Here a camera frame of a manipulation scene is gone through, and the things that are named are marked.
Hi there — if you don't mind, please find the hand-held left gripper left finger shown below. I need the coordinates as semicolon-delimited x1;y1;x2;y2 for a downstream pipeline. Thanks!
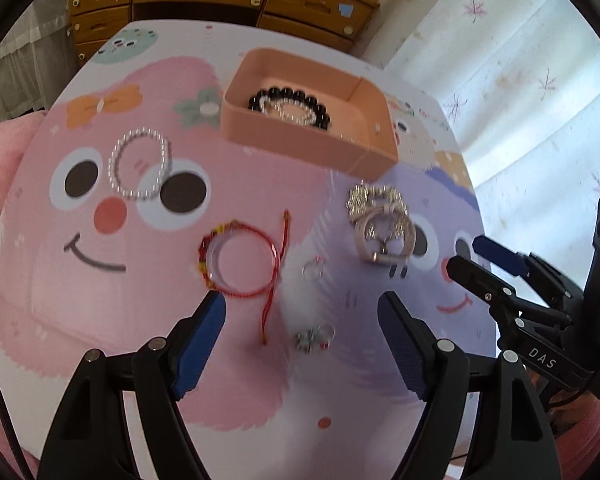
37;291;227;480

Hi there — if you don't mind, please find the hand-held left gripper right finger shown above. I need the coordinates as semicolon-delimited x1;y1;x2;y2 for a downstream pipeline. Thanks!
377;290;556;480

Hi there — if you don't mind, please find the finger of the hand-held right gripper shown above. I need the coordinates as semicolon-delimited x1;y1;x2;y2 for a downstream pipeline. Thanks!
446;256;573;343
472;235;581;306

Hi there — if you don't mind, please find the peach jewelry box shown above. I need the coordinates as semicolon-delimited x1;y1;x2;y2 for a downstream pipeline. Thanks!
219;49;400;181

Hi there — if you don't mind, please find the person's right forearm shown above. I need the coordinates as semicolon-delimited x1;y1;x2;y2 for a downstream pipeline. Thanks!
542;392;600;480

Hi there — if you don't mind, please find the clear bangle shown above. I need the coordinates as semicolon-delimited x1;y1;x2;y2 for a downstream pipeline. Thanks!
205;232;277;292

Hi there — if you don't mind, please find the cartoon printed table mat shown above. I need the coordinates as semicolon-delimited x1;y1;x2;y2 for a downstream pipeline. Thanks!
0;20;498;480

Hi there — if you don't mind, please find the pale pink bangle with charm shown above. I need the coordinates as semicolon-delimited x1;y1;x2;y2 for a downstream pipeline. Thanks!
355;209;417;265

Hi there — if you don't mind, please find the white floral curtain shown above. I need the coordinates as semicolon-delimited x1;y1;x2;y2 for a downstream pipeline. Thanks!
350;0;600;311

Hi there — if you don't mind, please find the pink blanket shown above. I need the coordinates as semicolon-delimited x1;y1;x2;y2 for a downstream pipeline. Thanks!
0;110;48;480

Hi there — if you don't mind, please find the grey sheer curtain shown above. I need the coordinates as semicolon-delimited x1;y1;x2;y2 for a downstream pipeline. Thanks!
0;0;78;123

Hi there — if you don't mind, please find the red string bracelet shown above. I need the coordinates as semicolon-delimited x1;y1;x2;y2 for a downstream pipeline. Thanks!
198;210;293;346

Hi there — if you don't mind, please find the silver ring with stones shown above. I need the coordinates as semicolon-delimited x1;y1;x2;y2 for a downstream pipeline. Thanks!
295;324;337;352

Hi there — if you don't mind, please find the small silver ring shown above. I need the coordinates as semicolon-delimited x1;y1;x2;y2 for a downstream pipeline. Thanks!
301;256;327;281

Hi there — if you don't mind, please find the rhinestone silver bracelet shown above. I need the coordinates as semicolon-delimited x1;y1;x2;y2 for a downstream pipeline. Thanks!
347;184;411;226

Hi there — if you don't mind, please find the large pearl bracelet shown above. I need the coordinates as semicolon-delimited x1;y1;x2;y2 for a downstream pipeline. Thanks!
108;128;172;200

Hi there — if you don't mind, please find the black cable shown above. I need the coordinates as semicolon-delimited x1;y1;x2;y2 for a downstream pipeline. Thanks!
0;345;36;480

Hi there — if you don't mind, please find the small pearl bracelet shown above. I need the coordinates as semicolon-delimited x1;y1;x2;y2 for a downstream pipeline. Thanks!
260;97;322;127

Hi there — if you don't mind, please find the black bead bracelet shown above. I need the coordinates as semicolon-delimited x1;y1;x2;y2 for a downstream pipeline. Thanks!
247;87;332;131

